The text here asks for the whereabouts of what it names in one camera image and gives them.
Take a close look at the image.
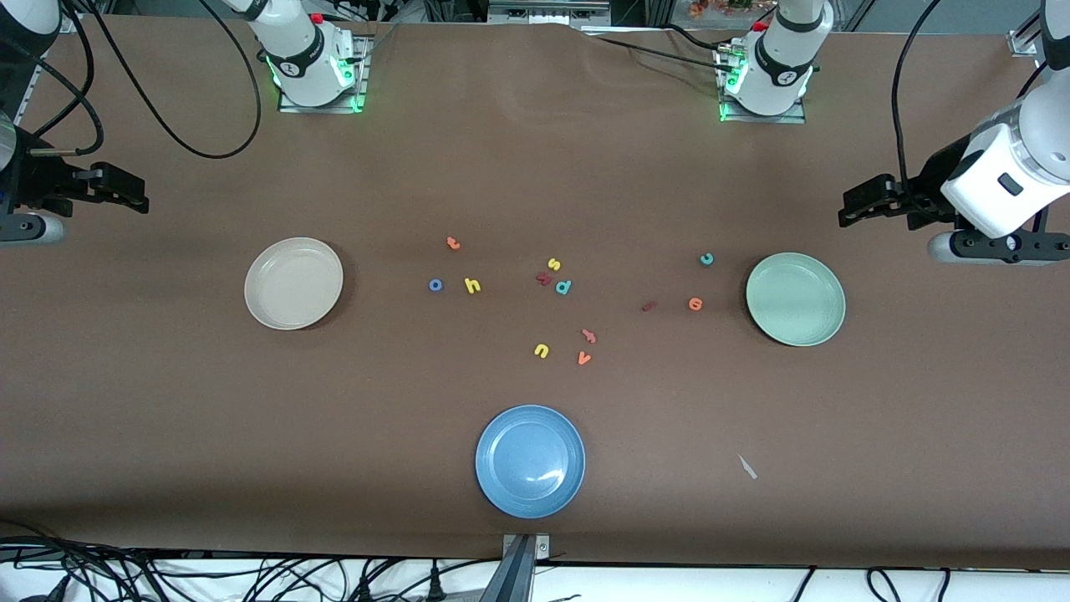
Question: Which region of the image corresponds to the pale green round plate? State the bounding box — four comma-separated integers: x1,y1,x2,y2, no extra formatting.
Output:
746,253,847,347

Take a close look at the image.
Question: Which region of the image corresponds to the beige round plate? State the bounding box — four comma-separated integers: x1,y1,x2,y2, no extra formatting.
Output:
244,237,344,331

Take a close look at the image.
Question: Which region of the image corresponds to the brown table cover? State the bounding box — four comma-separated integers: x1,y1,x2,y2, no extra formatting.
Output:
0,15,1070,571

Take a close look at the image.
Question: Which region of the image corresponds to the blue round plate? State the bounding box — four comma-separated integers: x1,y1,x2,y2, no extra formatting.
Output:
475,405,586,519

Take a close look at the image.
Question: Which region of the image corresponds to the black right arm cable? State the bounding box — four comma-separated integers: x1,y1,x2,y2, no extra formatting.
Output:
17,0,105,160
82,0,262,160

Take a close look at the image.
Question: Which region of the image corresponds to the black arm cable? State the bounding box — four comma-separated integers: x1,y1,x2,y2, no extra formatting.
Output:
890,0,937,189
82,0,262,160
17,0,105,160

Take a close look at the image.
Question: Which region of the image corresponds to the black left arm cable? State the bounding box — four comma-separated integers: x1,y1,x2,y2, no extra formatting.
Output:
890,0,937,189

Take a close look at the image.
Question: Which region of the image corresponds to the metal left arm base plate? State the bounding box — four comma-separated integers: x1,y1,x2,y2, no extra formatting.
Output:
717,42,808,125

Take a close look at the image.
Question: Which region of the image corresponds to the black table cable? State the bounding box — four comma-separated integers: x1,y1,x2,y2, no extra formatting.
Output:
581,32,724,66
660,23,736,51

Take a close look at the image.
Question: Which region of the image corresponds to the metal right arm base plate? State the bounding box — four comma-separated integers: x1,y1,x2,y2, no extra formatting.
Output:
278,33,373,114

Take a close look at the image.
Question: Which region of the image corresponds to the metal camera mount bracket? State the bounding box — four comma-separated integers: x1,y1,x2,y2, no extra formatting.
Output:
481,533,551,602

